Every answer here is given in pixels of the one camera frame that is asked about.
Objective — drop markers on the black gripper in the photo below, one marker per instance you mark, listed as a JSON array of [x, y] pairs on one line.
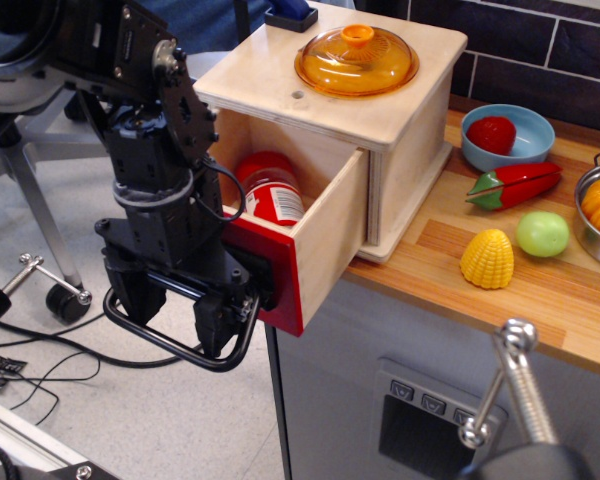
[[176, 235]]

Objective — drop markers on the black metal drawer handle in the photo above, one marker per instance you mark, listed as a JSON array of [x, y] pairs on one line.
[[193, 355]]

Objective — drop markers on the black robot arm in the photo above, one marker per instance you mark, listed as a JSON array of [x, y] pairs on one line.
[[131, 79]]

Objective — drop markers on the red jar in drawer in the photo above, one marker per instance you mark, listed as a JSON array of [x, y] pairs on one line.
[[271, 188]]

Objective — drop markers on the wooden box housing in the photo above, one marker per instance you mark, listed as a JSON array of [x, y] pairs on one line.
[[403, 130]]

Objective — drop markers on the small black circuit board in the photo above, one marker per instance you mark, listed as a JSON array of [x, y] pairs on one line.
[[10, 366]]

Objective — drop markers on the grey toy kitchen cabinet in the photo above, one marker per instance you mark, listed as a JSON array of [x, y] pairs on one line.
[[375, 388]]

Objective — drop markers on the grey office chair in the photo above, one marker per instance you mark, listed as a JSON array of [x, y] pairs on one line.
[[45, 137]]

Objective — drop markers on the blue jeans leg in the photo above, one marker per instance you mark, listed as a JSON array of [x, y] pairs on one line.
[[199, 25]]

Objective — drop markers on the orange glass pot lid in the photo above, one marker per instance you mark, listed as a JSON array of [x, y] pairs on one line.
[[356, 60]]

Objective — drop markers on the yellow toy corn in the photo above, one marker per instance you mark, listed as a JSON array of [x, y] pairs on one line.
[[488, 260]]

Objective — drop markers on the black and blue clamp top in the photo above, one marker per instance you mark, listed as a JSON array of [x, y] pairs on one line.
[[293, 15]]

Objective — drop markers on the metal clamp screw right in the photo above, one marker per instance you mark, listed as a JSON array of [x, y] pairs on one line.
[[513, 343]]

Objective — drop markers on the red toy chili pepper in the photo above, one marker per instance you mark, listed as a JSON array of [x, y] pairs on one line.
[[509, 186]]

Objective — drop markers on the red toy strawberry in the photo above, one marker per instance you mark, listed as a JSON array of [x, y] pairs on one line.
[[495, 134]]

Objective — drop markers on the light blue bowl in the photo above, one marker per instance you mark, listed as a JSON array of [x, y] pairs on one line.
[[534, 139]]

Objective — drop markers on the steel pot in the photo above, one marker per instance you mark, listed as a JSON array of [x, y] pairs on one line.
[[586, 233]]

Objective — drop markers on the aluminium frame rail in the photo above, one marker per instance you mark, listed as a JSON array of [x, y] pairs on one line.
[[26, 452]]

